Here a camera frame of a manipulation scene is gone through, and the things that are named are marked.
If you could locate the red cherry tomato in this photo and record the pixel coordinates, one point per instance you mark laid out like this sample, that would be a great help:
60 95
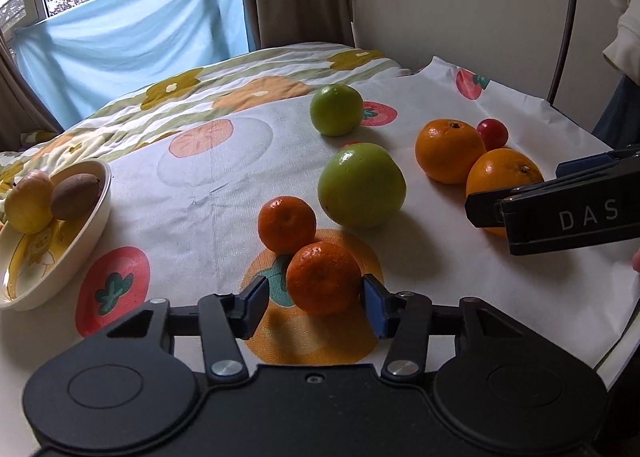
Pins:
495 132

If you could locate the small green apple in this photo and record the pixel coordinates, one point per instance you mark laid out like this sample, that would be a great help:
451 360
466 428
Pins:
336 109

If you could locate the white garment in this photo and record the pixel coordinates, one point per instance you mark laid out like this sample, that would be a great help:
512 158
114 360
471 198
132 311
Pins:
630 37

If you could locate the large orange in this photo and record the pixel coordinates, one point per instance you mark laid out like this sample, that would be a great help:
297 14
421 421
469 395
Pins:
500 172
447 152

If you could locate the brown kiwi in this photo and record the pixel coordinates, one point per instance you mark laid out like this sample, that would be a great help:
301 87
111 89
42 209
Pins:
75 197

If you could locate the floral bed quilt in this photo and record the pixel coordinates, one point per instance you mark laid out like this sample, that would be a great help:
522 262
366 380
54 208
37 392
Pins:
225 82

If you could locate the person's right hand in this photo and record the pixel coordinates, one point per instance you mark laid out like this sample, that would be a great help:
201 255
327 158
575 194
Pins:
636 261

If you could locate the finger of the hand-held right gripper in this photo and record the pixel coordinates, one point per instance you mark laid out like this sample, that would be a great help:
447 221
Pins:
585 164
482 209

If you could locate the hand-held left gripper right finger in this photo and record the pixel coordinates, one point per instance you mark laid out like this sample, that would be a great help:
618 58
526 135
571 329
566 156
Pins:
375 308

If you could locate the white persimmon print tablecloth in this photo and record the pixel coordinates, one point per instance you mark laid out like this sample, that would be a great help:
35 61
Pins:
200 217

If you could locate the small orange mandarin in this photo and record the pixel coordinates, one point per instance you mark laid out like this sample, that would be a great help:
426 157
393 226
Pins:
322 277
285 224

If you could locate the light blue cloth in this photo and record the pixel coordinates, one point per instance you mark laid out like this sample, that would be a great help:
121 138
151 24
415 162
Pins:
125 37

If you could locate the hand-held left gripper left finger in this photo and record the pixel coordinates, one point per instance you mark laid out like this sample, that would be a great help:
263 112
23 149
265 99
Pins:
256 298

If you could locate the person's blue jeans leg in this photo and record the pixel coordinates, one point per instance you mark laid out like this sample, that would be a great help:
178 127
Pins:
622 112

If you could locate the grey curved metal rod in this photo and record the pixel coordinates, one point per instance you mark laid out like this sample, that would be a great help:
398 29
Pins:
567 27

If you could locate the large green apple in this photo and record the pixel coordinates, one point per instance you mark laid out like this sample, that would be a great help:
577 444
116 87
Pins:
360 187

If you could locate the white oval bowl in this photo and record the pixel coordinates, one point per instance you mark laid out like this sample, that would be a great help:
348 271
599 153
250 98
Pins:
75 249

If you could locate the yellow pear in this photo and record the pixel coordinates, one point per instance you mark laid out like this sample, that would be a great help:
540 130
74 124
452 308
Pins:
27 204

